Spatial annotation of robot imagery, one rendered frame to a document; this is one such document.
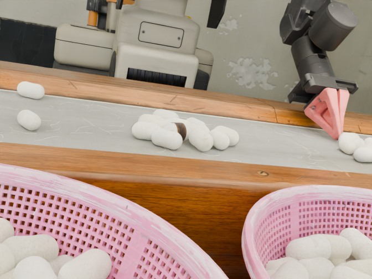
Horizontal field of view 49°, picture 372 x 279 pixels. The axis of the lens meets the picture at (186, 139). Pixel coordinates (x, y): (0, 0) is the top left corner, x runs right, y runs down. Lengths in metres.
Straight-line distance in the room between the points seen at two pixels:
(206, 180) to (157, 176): 0.04
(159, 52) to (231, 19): 1.64
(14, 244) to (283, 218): 0.18
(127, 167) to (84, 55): 1.10
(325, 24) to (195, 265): 0.59
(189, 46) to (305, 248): 0.93
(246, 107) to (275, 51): 2.17
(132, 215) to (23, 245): 0.06
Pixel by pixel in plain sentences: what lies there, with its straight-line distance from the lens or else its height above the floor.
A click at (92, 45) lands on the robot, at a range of 1.38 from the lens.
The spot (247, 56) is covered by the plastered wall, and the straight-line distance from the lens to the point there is 2.79.
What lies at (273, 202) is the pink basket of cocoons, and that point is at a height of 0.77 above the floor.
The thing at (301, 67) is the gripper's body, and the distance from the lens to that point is 0.76.
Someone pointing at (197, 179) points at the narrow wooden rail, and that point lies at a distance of 0.30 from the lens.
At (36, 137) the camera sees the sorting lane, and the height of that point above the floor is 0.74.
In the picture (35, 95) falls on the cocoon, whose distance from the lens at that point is 0.58.
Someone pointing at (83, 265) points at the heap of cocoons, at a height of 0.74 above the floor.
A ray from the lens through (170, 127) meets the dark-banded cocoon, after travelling 0.47.
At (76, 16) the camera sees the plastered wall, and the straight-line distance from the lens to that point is 2.53.
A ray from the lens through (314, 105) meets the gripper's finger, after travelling 0.73.
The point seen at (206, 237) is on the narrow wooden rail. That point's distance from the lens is 0.32.
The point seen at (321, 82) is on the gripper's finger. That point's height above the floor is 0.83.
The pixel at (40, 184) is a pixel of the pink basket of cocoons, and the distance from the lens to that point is 0.26.
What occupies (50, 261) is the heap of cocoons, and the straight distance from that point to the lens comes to 0.25.
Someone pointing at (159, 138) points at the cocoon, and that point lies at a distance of 0.44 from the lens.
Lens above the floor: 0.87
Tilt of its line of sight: 15 degrees down
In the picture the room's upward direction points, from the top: 11 degrees clockwise
